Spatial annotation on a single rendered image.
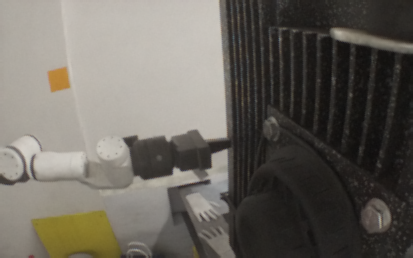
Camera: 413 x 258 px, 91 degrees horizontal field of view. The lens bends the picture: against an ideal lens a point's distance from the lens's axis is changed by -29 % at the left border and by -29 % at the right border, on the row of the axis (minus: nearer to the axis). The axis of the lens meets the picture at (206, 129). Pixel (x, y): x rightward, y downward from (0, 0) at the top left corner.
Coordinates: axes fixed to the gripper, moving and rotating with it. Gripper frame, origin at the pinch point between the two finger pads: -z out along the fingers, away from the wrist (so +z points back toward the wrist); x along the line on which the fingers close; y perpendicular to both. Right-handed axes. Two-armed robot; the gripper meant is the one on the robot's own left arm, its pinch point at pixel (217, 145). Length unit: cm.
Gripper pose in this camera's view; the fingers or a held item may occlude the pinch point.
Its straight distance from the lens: 62.2
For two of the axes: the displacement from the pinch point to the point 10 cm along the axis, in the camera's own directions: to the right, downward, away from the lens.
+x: -3.0, -3.8, 8.8
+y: 0.7, 9.1, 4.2
